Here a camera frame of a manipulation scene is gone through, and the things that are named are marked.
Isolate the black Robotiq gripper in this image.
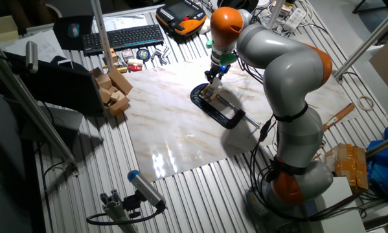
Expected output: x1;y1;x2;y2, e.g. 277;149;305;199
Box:
204;62;231;86

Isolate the white light bulb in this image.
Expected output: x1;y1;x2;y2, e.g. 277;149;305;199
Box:
209;76;222;90

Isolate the black iron C-clamp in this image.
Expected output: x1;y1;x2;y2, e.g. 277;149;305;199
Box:
190;82;262;135

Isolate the white egg-shaped object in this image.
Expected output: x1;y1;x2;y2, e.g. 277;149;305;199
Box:
198;17;212;35

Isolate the silver metal pipe fitting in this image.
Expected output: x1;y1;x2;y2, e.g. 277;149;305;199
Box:
150;45;172;65

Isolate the marble pattern mat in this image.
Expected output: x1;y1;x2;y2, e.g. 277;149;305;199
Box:
122;57;359;183

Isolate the orange black teach pendant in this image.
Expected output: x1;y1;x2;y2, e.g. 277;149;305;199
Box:
155;0;208;37

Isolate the black blue tape measure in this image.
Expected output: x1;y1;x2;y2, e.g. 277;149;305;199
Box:
135;48;152;64

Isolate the black round device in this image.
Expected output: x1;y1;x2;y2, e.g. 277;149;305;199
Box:
217;0;260;13

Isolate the white red pipe valve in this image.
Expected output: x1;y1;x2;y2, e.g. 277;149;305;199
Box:
127;58;144;72

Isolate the small red white box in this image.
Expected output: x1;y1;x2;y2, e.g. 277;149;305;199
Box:
120;48;135;63

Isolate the brass pipe fitting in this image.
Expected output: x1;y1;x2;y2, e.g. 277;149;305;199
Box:
102;64;129;74

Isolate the white power strip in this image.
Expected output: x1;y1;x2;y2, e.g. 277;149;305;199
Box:
282;6;308;33

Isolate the black keyboard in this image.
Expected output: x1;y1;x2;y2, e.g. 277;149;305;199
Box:
81;23;165;57

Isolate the open cardboard box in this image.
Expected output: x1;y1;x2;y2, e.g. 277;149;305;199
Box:
89;67;134;118

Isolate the printed paper sheet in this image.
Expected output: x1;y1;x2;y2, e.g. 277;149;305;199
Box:
93;13;157;34

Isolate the wooden peg rack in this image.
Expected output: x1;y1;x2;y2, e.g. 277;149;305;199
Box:
310;139;328;161

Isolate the dark computer mouse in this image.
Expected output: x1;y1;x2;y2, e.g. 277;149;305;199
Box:
67;23;81;39

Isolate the black laptop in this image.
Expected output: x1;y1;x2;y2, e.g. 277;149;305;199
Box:
1;51;106;144

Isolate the taped cardboard package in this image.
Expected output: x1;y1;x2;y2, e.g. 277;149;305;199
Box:
324;142;370;195

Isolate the black mouse pad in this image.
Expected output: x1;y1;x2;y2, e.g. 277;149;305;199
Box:
52;15;95;51

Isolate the short aluminium profile stand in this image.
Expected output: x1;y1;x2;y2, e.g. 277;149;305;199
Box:
99;188;140;233

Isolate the white paper sheet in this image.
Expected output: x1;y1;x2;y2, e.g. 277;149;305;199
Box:
3;29;67;64

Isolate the long aluminium bar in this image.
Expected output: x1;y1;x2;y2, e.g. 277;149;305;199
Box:
0;45;80;177

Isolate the blue bag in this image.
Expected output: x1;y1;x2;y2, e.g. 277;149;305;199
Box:
366;125;388;199

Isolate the tan cardboard box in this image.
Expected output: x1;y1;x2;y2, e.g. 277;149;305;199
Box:
0;15;20;47

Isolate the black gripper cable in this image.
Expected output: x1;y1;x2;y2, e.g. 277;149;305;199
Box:
235;48;266;84

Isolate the aluminium profile post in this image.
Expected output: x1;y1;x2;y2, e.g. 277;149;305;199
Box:
330;1;388;85
364;132;388;160
265;0;286;30
89;0;114;71

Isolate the silver camera blue cap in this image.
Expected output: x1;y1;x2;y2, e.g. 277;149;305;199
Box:
126;169;167;210

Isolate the wooden handle hammer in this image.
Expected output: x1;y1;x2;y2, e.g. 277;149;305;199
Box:
322;102;357;133

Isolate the thin pale ring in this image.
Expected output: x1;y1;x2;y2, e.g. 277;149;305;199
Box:
357;95;375;112

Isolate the black camera cable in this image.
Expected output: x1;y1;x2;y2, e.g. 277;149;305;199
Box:
86;206;166;227

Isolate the silver camera on bar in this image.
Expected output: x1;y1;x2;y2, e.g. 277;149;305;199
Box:
25;40;40;74

